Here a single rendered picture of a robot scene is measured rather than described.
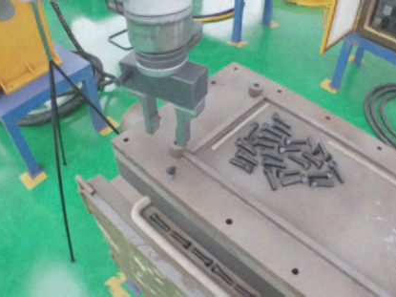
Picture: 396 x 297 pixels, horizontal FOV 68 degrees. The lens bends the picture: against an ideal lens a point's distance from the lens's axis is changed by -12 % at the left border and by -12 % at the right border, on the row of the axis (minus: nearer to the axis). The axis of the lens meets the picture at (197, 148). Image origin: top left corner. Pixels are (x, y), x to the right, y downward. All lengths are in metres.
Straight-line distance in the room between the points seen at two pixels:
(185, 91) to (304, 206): 0.34
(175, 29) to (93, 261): 1.86
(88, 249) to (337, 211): 1.76
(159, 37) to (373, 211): 0.53
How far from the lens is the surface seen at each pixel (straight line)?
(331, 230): 0.65
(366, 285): 0.62
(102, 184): 0.86
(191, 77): 0.46
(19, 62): 2.56
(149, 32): 0.42
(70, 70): 2.49
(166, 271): 0.72
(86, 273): 2.13
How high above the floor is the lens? 1.89
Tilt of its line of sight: 47 degrees down
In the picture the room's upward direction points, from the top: straight up
